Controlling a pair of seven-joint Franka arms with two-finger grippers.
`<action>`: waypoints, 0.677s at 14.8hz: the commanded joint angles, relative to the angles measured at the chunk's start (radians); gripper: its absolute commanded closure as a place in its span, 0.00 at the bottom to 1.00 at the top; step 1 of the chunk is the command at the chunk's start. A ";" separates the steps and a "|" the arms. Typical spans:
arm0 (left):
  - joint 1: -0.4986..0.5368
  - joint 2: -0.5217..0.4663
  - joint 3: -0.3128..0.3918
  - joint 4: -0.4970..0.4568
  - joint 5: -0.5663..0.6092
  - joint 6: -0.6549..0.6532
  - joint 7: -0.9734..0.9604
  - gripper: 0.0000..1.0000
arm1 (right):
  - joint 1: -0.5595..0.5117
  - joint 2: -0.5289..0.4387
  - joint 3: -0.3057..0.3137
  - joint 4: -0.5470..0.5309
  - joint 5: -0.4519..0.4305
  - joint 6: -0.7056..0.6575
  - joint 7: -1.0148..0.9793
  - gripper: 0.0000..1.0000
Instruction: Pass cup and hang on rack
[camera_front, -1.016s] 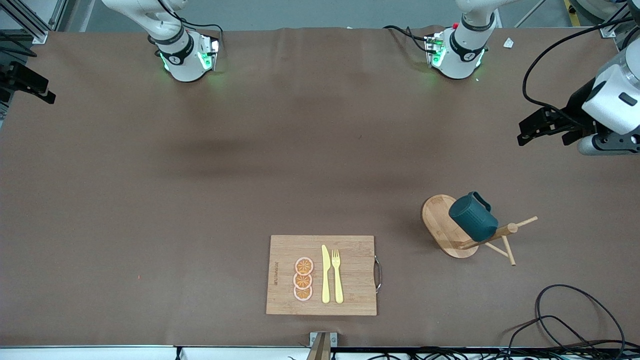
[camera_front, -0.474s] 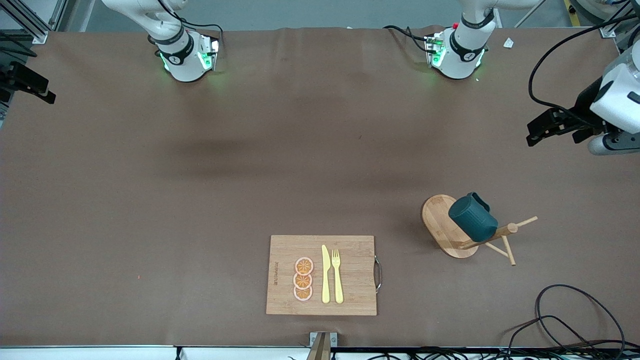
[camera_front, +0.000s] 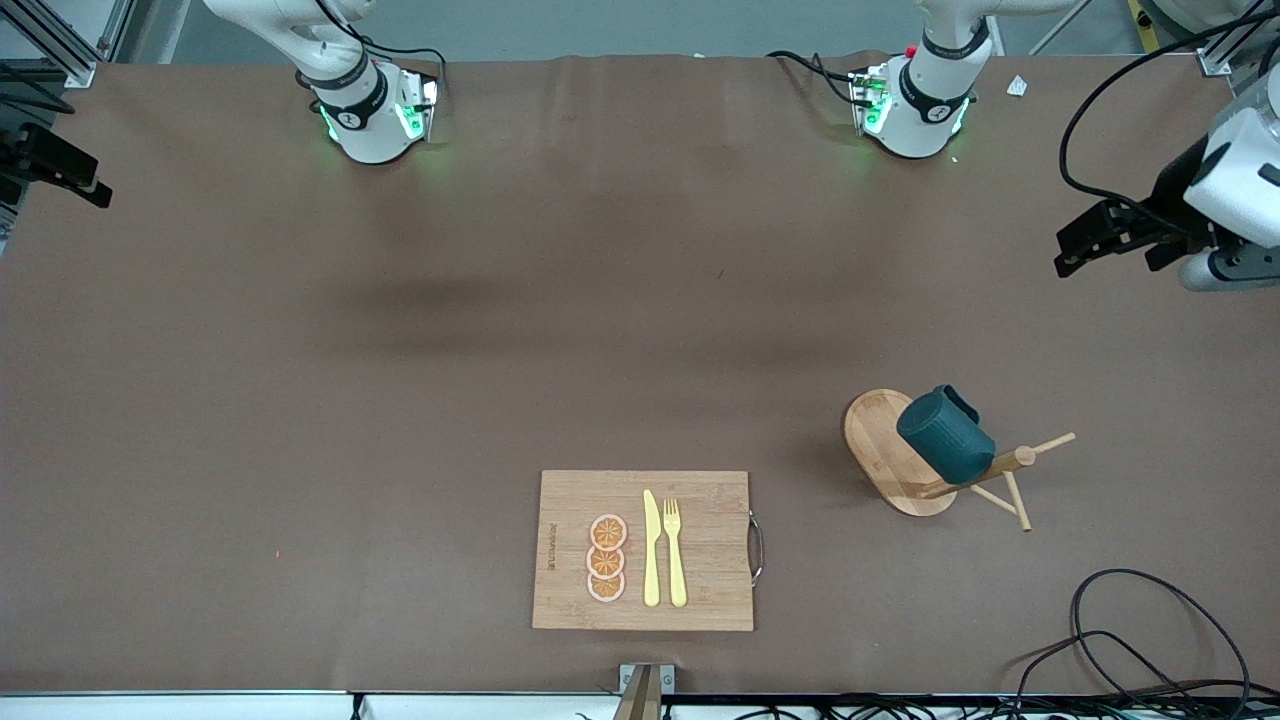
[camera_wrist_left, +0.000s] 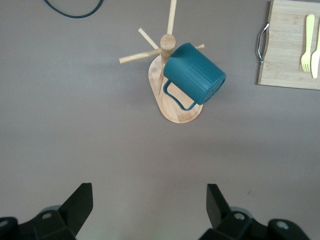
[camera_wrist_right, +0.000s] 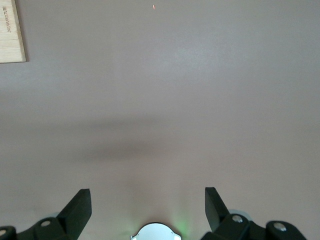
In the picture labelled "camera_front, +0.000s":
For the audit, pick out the metal bracket with post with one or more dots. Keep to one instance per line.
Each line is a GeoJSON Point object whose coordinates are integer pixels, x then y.
{"type": "Point", "coordinates": [645, 690]}

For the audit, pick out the white paper scrap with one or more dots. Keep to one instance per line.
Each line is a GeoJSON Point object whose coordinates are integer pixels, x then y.
{"type": "Point", "coordinates": [1017, 86]}

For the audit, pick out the yellow plastic fork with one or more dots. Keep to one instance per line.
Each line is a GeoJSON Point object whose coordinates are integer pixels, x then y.
{"type": "Point", "coordinates": [677, 570]}

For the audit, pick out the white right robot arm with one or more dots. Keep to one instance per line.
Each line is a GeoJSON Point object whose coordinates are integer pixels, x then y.
{"type": "Point", "coordinates": [370, 130]}

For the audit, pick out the brown table cover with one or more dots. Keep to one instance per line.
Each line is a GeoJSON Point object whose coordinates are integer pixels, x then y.
{"type": "Point", "coordinates": [400, 480]}

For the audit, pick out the toy orange slice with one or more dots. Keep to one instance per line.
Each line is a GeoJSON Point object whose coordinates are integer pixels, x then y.
{"type": "Point", "coordinates": [608, 531]}
{"type": "Point", "coordinates": [605, 562]}
{"type": "Point", "coordinates": [605, 588]}

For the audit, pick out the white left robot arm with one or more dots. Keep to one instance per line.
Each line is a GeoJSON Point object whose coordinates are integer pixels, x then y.
{"type": "Point", "coordinates": [920, 120]}

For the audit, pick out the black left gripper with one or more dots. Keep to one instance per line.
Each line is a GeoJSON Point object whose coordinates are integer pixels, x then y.
{"type": "Point", "coordinates": [1172, 203]}

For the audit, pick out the yellow plastic knife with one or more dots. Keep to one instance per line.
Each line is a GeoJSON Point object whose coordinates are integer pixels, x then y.
{"type": "Point", "coordinates": [651, 560]}

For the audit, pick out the dark green cup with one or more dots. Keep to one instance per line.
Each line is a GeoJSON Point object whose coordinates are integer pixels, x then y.
{"type": "Point", "coordinates": [945, 440]}

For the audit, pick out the wooden cup rack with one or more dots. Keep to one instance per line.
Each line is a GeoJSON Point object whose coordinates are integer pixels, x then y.
{"type": "Point", "coordinates": [880, 450]}

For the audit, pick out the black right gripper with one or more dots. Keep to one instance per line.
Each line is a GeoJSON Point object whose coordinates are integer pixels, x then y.
{"type": "Point", "coordinates": [22, 152]}

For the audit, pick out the bamboo cutting board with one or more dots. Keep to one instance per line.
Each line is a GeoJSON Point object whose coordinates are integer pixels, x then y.
{"type": "Point", "coordinates": [710, 560]}

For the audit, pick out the aluminium frame profile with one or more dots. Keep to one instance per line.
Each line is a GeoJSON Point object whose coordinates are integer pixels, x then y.
{"type": "Point", "coordinates": [75, 70]}
{"type": "Point", "coordinates": [1215, 62]}

